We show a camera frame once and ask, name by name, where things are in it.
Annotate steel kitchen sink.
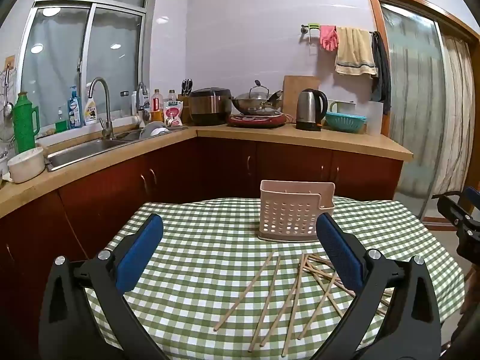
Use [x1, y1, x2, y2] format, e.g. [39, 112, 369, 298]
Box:
[47, 129, 188, 171]

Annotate wooden cutting board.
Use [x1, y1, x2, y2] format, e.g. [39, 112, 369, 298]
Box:
[282, 76, 321, 119]

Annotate beige perforated plastic utensil holder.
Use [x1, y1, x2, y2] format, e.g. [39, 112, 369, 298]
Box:
[257, 180, 335, 242]

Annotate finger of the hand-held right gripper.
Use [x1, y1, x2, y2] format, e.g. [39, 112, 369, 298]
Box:
[436, 187, 480, 230]

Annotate striped curtain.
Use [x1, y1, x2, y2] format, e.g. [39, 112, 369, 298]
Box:
[437, 34, 474, 196]

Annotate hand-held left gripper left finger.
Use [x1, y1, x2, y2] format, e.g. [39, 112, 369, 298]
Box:
[38, 213, 169, 360]

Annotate kitchen counter with red cabinets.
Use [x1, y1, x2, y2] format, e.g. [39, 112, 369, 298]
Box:
[0, 122, 414, 360]

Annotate bottle with red label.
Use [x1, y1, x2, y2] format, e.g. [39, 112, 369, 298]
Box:
[151, 89, 163, 122]

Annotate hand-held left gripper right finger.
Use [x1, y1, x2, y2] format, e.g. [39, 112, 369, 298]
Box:
[311, 212, 441, 360]

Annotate red induction cooker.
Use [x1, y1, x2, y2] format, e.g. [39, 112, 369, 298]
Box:
[226, 113, 287, 128]

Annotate curved steel faucet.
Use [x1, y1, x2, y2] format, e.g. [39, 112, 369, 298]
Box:
[88, 77, 115, 139]

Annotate green thermos flask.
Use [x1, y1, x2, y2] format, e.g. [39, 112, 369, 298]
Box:
[13, 92, 41, 154]

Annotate teal plastic basket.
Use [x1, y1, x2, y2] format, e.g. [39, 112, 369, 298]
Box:
[324, 112, 367, 134]

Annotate steel electric kettle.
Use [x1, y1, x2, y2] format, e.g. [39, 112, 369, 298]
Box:
[295, 88, 329, 132]

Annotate white translucent jug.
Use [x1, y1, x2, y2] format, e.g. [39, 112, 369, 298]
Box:
[367, 100, 384, 136]

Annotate hanging metal ladle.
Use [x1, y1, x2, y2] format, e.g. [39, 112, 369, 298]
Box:
[3, 65, 15, 117]

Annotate wood framed glass door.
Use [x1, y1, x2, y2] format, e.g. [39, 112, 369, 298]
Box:
[364, 0, 480, 226]

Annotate steel wok with lid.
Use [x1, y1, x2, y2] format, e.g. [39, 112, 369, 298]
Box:
[230, 80, 284, 116]

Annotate white lidded pot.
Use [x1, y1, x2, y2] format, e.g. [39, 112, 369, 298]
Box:
[7, 147, 46, 184]

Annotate metal towel rail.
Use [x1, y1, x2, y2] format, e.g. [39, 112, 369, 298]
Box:
[299, 23, 379, 46]

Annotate pink rubber glove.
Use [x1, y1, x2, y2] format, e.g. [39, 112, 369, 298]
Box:
[319, 25, 339, 51]

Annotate white enamel mug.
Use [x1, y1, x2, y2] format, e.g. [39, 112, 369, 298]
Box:
[329, 100, 356, 115]

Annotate knife block with scissors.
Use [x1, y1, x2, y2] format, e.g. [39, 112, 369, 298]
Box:
[177, 79, 194, 113]

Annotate pile of wooden chopsticks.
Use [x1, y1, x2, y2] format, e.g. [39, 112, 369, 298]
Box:
[214, 251, 394, 357]

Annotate sliding glass window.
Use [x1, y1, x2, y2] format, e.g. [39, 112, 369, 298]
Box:
[19, 0, 160, 130]

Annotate dark hanging cloth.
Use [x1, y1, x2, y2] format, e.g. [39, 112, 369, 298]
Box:
[371, 31, 392, 115]

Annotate white plates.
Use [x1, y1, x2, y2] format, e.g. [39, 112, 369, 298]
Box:
[139, 121, 171, 139]

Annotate small chrome tap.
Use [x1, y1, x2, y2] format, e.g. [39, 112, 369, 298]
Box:
[136, 82, 150, 122]

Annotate beige striped towel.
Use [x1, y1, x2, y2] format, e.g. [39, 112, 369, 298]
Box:
[335, 27, 377, 77]

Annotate white spray bottle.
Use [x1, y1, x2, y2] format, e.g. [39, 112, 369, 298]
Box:
[84, 82, 99, 125]

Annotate red and white pouch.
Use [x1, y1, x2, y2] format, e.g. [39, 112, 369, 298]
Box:
[164, 101, 184, 126]

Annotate blue dish soap bottle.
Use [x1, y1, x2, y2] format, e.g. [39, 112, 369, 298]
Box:
[67, 85, 83, 128]

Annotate green white checked tablecloth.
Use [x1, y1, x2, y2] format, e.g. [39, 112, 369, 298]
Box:
[85, 196, 466, 360]

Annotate dark electric rice cooker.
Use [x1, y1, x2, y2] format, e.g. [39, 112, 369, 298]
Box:
[188, 87, 232, 126]

